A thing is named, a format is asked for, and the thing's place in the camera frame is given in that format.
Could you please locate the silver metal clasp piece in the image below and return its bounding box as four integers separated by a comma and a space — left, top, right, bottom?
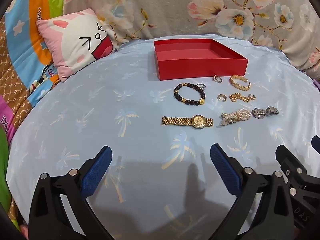
252, 106, 279, 119

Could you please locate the black bead bracelet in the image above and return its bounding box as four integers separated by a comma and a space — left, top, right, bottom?
174, 82, 206, 105

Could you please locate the grey floral blanket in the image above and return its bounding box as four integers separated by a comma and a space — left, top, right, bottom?
64, 0, 320, 75

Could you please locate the colourful cartoon blanket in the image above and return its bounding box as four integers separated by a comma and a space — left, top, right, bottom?
0, 0, 66, 233

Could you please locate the blue palm print sheet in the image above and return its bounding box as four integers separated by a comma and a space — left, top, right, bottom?
6, 33, 320, 240

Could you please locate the pearl bracelet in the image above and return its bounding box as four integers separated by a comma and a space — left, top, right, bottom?
219, 107, 252, 126

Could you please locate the gold chain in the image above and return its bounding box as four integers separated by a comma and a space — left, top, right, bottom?
229, 92, 250, 103

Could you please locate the bunny face pillow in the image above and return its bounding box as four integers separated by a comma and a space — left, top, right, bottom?
36, 8, 118, 82

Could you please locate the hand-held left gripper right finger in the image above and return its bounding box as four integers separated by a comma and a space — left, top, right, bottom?
210, 144, 294, 240

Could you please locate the gold cuff bracelet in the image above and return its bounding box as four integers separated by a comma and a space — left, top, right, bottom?
229, 75, 251, 91

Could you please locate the red cardboard box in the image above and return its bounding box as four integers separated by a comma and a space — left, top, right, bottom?
153, 38, 249, 81

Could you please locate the gold wristwatch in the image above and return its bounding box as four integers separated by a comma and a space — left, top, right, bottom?
161, 115, 214, 130

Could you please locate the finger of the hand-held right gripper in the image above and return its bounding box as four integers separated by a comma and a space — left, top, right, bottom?
311, 135, 320, 153
275, 145, 308, 180

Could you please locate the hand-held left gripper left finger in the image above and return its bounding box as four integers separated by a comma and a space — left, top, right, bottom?
28, 146, 113, 240

